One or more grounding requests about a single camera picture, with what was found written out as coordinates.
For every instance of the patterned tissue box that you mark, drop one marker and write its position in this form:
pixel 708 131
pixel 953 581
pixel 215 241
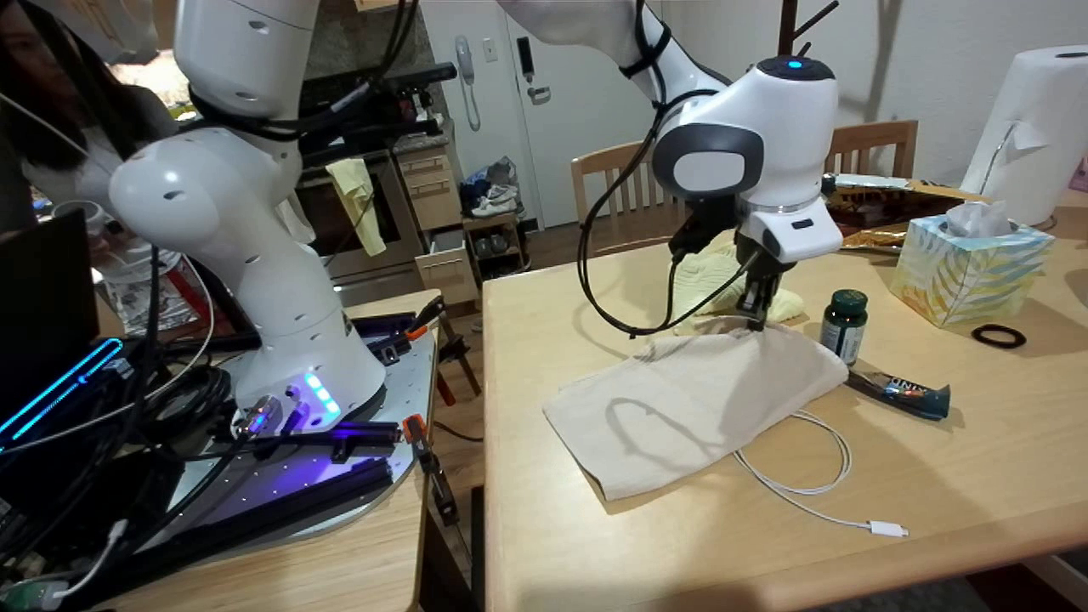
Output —
pixel 970 272

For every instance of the person with dark hair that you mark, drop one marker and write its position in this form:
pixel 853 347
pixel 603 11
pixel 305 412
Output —
pixel 47 102

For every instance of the white electric water boiler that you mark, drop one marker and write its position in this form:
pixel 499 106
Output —
pixel 1038 124

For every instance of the red black clamp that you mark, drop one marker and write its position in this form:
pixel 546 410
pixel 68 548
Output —
pixel 425 452

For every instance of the wooden drawer cabinet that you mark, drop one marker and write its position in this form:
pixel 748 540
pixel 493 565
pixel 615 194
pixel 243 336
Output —
pixel 444 215

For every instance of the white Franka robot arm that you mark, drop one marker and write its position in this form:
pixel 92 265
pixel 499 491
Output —
pixel 258 284

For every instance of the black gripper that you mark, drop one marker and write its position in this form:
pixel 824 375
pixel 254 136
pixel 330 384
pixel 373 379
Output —
pixel 763 260

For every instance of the dark green pill bottle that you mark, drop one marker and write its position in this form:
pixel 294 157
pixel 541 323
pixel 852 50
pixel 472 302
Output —
pixel 844 335

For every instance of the dark snack bar wrapper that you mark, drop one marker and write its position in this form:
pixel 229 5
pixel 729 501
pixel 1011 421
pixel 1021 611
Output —
pixel 902 392

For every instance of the black laptop screen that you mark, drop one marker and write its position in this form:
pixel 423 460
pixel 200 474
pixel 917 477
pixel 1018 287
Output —
pixel 47 299

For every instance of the dark wooden coat rack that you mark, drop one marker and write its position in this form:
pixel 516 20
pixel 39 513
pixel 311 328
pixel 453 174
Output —
pixel 810 27

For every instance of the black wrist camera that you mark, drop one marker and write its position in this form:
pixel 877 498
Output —
pixel 700 233

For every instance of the white sneaker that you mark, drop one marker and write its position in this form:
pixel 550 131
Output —
pixel 493 188

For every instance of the black box with blue light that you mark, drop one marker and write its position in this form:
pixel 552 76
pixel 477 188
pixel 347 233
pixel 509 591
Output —
pixel 56 392

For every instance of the beige cloth towel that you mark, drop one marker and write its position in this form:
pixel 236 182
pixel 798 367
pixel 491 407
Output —
pixel 681 410

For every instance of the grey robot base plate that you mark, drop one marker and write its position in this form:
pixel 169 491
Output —
pixel 328 470

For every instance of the brown snack bag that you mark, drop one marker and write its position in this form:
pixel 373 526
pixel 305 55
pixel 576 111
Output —
pixel 906 202

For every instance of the white wall telephone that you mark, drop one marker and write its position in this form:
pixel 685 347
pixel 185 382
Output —
pixel 468 78

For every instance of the yellow hanging rag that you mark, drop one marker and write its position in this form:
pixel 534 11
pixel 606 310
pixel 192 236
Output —
pixel 357 202

